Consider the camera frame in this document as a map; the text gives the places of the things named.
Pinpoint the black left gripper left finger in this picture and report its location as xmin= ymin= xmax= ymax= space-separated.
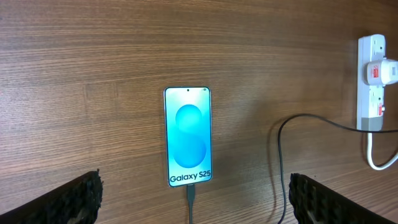
xmin=1 ymin=170 xmax=103 ymax=224

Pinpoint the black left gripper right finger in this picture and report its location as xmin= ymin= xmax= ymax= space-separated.
xmin=289 ymin=173 xmax=394 ymax=224

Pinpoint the thin black charger cable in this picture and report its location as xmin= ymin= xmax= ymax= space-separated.
xmin=185 ymin=113 xmax=398 ymax=224

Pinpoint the blue Galaxy smartphone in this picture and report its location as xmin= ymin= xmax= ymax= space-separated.
xmin=164 ymin=86 xmax=213 ymax=187

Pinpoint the white charger plug adapter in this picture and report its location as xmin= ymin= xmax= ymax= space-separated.
xmin=366 ymin=59 xmax=397 ymax=86

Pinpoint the white power strip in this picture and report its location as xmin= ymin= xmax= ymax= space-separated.
xmin=356 ymin=34 xmax=386 ymax=131

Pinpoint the white power strip cord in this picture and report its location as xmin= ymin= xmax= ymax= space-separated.
xmin=366 ymin=131 xmax=398 ymax=171

